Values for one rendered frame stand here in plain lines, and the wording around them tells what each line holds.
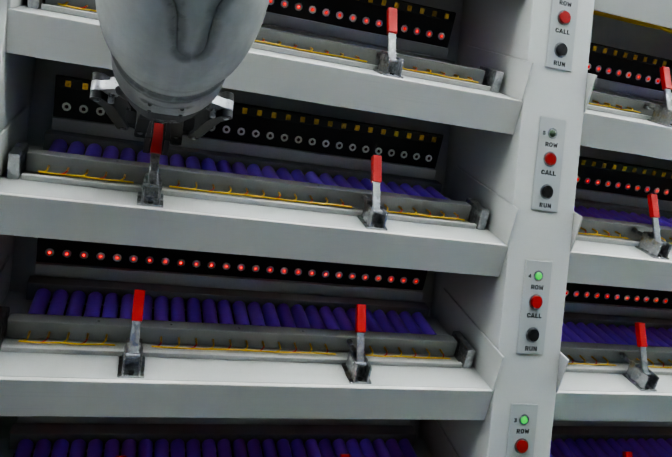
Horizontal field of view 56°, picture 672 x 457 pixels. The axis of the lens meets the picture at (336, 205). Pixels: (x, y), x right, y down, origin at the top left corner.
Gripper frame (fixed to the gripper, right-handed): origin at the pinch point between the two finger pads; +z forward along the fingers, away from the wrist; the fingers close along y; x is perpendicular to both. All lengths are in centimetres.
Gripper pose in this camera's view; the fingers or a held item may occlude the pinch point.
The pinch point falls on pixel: (157, 134)
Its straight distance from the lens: 74.3
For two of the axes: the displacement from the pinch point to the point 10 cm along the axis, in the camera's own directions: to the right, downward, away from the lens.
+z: -3.1, 1.6, 9.4
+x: 0.5, -9.8, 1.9
